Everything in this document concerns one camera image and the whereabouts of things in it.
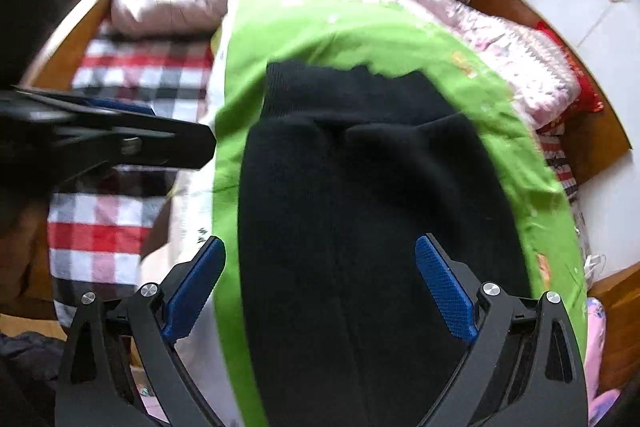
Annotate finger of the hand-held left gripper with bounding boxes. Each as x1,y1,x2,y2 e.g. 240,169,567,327
52,111,217,171
10,86,157,118

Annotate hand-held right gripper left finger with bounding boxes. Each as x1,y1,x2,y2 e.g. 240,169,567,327
54,235,227,427

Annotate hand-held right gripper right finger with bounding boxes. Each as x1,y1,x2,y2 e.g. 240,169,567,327
415,234,588,427

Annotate black pants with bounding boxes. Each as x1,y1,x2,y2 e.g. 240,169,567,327
237,61,533,427

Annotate red checkered bed sheet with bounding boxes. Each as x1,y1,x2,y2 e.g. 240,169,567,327
47,19,581,323

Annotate wooden bed footboard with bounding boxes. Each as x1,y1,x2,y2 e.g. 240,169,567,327
20,0,121,90

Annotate pink bed sheet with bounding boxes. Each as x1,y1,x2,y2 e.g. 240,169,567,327
582,297,621,427

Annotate dark cloth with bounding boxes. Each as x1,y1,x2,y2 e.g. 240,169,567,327
0,332,68,427

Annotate green printed cloth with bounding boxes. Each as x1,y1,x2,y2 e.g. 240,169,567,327
170,0,588,427

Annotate red floral pillow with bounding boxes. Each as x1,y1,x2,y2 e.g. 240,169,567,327
535,21,605,132

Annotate small wooden headboard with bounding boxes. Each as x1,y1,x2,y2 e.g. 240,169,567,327
467,0,635,190

